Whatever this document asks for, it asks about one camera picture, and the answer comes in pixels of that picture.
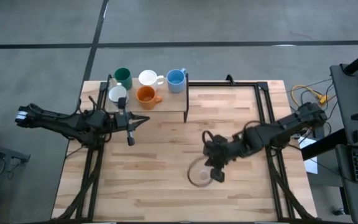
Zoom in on black aluminium table frame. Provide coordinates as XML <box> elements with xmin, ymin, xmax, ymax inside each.
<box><xmin>52</xmin><ymin>73</ymin><xmax>318</xmax><ymax>222</ymax></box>

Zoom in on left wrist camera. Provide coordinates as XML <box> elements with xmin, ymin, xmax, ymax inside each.
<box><xmin>126</xmin><ymin>130</ymin><xmax>136</xmax><ymax>147</ymax></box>

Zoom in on yellow cable orange plug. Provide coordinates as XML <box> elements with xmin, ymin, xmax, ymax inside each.
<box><xmin>290</xmin><ymin>83</ymin><xmax>329</xmax><ymax>108</ymax></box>

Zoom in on white paper sheet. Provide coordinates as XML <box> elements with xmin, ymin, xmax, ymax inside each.
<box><xmin>298</xmin><ymin>136</ymin><xmax>319</xmax><ymax>175</ymax></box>

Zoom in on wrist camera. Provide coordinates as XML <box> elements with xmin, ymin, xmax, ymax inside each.
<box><xmin>211</xmin><ymin>169</ymin><xmax>226</xmax><ymax>184</ymax></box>
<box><xmin>126</xmin><ymin>130</ymin><xmax>136</xmax><ymax>147</ymax></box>

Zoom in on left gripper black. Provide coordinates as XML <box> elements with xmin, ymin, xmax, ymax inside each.
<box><xmin>112</xmin><ymin>110</ymin><xmax>151</xmax><ymax>133</ymax></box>

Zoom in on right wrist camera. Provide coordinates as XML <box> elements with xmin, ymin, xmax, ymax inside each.
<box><xmin>211</xmin><ymin>169</ymin><xmax>226</xmax><ymax>184</ymax></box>

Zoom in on light blue ribbed mug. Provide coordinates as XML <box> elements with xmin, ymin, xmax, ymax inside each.
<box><xmin>166</xmin><ymin>67</ymin><xmax>187</xmax><ymax>94</ymax></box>

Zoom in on orange faceted mug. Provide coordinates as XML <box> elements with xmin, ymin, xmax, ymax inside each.
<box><xmin>135</xmin><ymin>86</ymin><xmax>163</xmax><ymax>111</ymax></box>

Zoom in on green cup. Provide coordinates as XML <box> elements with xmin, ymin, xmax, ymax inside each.
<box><xmin>114</xmin><ymin>67</ymin><xmax>134</xmax><ymax>91</ymax></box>

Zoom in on small white mug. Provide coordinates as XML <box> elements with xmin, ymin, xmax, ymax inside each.
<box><xmin>138</xmin><ymin>69</ymin><xmax>165</xmax><ymax>91</ymax></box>

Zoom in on blue white floral mug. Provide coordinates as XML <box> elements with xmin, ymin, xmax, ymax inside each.
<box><xmin>108</xmin><ymin>85</ymin><xmax>129</xmax><ymax>110</ymax></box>

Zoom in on clear glass cup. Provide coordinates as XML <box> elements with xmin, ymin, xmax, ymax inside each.
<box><xmin>187</xmin><ymin>156</ymin><xmax>214</xmax><ymax>188</ymax></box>

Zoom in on wooden shelf black legs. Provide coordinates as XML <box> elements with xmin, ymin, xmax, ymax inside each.
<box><xmin>99</xmin><ymin>73</ymin><xmax>190</xmax><ymax>124</ymax></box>

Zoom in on dark grey side desk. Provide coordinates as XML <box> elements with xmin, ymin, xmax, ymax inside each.
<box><xmin>330</xmin><ymin>63</ymin><xmax>358</xmax><ymax>224</ymax></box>

